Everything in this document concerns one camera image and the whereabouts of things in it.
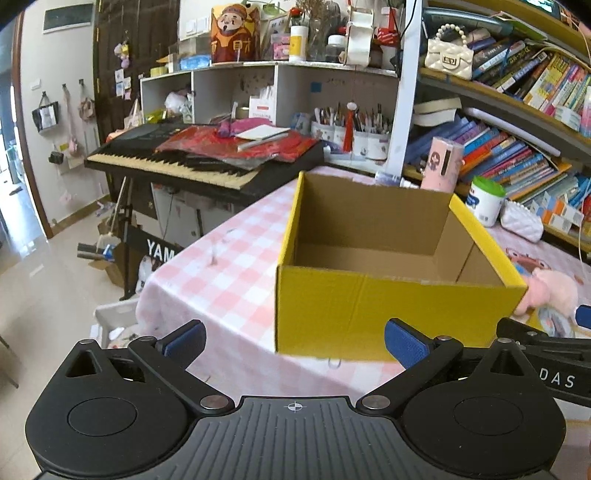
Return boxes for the red plastic bag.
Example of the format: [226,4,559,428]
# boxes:
[154,124,319,164]

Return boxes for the pink cylindrical device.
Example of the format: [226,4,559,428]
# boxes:
[420,137,464,195]

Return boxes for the yellow cardboard box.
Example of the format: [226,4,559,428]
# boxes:
[276,171,528,362]

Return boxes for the white bottle yellow label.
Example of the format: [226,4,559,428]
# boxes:
[289,25,309,62]

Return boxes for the white shelf post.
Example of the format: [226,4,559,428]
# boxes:
[384,0,423,178]

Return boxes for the black and white tote bag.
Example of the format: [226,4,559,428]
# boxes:
[31,99,60,134]

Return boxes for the cartoon printed mat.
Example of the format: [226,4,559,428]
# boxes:
[485,226,591,337]

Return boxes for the white cubby shelf unit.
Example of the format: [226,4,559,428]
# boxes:
[140,61,400,162]

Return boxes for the white curved holder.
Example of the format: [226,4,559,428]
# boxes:
[339,7,377,70]

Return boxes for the white plastic stool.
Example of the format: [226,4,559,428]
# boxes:
[95,300,139,349]

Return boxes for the stack of old books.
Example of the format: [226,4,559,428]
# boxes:
[413,97,462,127]

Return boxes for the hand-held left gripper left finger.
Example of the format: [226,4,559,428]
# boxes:
[65,319,237,415]

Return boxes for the black electronic keyboard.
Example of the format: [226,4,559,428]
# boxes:
[84,121,326,200]

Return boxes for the dark wall panel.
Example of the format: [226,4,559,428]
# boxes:
[42,4,92,34]

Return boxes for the red tassel ornament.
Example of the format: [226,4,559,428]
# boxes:
[342,102,358,153]

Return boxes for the magenta cloth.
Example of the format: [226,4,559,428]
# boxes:
[217,117,273,137]

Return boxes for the glass vase dried flowers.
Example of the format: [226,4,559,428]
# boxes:
[295,0,340,62]

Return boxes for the cream quilted handbag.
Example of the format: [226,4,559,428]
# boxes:
[425,23,475,80]

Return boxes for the wooden bookshelf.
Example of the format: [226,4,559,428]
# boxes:
[402,0,591,259]

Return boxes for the dark wooden door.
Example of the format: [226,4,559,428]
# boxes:
[92,0,181,139]

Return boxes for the white jar green lid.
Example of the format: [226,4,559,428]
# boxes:
[465,176,506,228]

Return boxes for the row of books slanted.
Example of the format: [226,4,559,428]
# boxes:
[406,117,573,195]

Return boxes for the blue tissue pack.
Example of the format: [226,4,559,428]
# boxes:
[178,54,212,71]

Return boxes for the black keyboard stand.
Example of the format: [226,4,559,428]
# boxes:
[117,178,204,301]

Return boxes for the small spray bottle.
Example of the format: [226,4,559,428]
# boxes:
[375,171,421,190]

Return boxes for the pile of small boxes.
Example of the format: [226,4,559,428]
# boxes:
[522,175,591,241]

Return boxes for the pink plush pig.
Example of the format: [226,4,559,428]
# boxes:
[513,268,580,317]

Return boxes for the white quilted pouch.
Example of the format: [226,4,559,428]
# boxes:
[501,199,544,243]

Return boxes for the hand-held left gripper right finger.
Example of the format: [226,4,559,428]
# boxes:
[355,318,539,415]

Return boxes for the row of books long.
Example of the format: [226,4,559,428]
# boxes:
[466,28,591,139]

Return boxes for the orange cartoon figure box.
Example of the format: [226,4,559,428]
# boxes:
[211,4,262,64]

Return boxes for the white notebook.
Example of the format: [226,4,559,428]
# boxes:
[235,124,288,151]

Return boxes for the white plastic bag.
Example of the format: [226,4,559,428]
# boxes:
[165,90,195,123]

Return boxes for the white box red label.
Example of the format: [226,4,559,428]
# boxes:
[248,95,278,126]

